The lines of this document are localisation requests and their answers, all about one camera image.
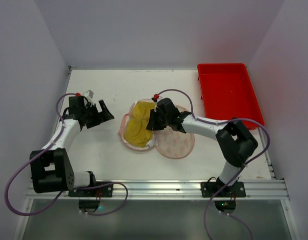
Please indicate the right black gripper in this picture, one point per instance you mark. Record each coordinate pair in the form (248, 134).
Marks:
(157, 120)

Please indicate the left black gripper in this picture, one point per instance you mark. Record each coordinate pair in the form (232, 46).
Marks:
(95, 116)

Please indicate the mustard yellow bra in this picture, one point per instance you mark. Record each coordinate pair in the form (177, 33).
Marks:
(136, 132)

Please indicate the floral mesh laundry bag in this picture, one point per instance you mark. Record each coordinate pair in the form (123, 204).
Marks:
(170, 144)

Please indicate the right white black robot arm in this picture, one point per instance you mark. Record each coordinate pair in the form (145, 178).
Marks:
(236, 142)

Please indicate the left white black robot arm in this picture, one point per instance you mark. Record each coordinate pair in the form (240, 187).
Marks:
(51, 168)

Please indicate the red plastic tray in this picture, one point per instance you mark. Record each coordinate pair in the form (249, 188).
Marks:
(227, 92)

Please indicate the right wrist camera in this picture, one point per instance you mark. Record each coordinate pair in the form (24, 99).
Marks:
(156, 99)

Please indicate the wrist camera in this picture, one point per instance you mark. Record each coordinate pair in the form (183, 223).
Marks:
(156, 99)
(88, 94)

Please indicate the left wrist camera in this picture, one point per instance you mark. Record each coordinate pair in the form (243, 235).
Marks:
(88, 94)

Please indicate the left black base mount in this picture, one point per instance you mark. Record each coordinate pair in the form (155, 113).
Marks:
(89, 200)

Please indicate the aluminium mounting rail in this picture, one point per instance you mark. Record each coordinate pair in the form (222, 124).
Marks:
(196, 190)

